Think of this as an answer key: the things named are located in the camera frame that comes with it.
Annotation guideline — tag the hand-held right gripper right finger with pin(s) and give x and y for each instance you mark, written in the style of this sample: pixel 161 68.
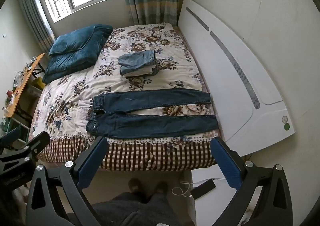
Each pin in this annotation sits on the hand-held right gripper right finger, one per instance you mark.
pixel 226 163

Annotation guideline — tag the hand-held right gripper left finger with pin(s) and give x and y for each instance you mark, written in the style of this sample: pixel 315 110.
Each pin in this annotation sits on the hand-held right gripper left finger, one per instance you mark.
pixel 92 163

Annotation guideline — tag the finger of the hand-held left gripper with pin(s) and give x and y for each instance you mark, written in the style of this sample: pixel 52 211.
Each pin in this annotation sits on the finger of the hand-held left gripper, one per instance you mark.
pixel 11 137
pixel 37 142

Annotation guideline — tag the dark blue denim pants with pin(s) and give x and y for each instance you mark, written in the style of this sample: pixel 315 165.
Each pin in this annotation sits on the dark blue denim pants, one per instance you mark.
pixel 150 125

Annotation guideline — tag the pale grey folded pants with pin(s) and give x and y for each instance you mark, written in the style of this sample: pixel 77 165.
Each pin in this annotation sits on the pale grey folded pants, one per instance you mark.
pixel 140 71

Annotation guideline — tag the green storage rack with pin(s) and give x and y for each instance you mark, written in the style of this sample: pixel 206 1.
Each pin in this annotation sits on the green storage rack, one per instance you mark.
pixel 15 136

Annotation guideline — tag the black phone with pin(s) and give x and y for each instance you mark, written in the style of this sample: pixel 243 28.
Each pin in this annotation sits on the black phone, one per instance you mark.
pixel 203 189

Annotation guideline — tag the red cup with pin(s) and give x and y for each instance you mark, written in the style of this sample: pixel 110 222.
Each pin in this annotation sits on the red cup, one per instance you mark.
pixel 10 93

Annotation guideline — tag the white nightstand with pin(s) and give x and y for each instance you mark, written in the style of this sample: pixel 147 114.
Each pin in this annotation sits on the white nightstand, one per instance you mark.
pixel 215 211

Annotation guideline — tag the clear storage box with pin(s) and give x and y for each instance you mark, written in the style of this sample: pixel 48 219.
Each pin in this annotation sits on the clear storage box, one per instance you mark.
pixel 32 92

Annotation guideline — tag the person's dark slipper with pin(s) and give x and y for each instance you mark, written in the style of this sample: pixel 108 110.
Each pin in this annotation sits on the person's dark slipper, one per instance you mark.
pixel 160 188
pixel 137 186

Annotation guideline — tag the wooden desk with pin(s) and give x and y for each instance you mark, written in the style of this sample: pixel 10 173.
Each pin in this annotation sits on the wooden desk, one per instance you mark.
pixel 23 83

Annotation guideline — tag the floral quilted bedspread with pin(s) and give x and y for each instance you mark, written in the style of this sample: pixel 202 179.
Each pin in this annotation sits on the floral quilted bedspread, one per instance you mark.
pixel 75 101

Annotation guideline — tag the yellow bin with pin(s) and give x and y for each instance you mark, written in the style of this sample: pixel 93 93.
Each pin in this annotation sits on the yellow bin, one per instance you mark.
pixel 38 83

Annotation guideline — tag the person's grey trousers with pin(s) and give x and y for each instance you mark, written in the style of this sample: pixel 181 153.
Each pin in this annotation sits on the person's grey trousers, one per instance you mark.
pixel 135 211

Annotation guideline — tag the teal folded comforter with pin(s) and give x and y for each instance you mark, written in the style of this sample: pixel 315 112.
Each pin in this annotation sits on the teal folded comforter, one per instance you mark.
pixel 75 62

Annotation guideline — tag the white bed headboard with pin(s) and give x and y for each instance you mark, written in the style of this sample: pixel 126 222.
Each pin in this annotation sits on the white bed headboard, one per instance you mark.
pixel 225 66

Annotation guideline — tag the teal velvet pillow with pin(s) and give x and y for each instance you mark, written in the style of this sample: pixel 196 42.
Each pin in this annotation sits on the teal velvet pillow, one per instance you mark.
pixel 71 41

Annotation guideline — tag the stack of folded jeans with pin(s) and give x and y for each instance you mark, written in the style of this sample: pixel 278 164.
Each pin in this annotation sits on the stack of folded jeans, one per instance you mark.
pixel 136 58

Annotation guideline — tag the narrow grey-green curtain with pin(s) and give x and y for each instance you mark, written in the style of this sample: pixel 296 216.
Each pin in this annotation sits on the narrow grey-green curtain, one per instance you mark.
pixel 35 16

